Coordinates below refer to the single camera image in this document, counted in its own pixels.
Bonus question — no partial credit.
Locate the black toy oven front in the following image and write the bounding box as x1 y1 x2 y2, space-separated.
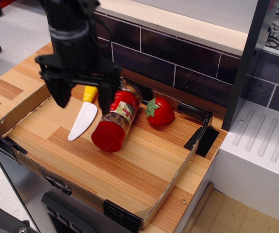
40 193 98 233

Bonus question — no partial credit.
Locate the white toy sink drainboard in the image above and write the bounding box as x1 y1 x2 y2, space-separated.
212 101 279 220

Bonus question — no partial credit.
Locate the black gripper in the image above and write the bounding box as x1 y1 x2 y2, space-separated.
35 32 122 115

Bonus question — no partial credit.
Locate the red-capped basil spice bottle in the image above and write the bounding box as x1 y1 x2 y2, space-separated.
91 83 143 152

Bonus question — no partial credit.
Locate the red toy strawberry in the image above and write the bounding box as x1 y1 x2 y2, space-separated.
146 97 175 125

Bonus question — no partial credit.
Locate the dark grey vertical post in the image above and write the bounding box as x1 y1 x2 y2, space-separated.
222 0 278 131

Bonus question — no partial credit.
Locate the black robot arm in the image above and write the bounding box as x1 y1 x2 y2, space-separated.
35 0 122 115

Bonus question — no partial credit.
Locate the yellow-handled white toy knife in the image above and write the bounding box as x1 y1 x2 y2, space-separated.
68 85 98 141

